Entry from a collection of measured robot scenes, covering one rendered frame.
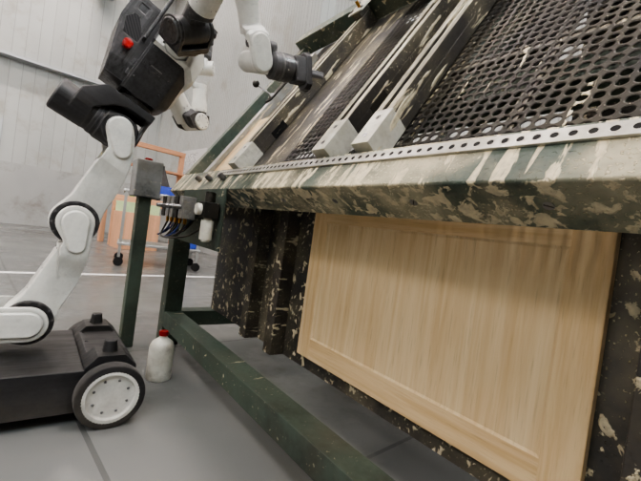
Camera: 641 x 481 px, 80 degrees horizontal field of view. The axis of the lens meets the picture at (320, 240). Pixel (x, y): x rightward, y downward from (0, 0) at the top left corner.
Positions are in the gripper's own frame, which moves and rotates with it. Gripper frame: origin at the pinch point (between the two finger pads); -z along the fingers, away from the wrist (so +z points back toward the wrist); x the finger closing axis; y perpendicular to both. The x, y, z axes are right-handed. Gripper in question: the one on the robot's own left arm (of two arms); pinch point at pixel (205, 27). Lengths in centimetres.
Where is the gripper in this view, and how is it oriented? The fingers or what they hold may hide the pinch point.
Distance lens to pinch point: 221.1
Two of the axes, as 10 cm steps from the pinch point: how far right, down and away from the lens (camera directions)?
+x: 9.5, -0.4, -3.1
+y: -3.1, -2.4, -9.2
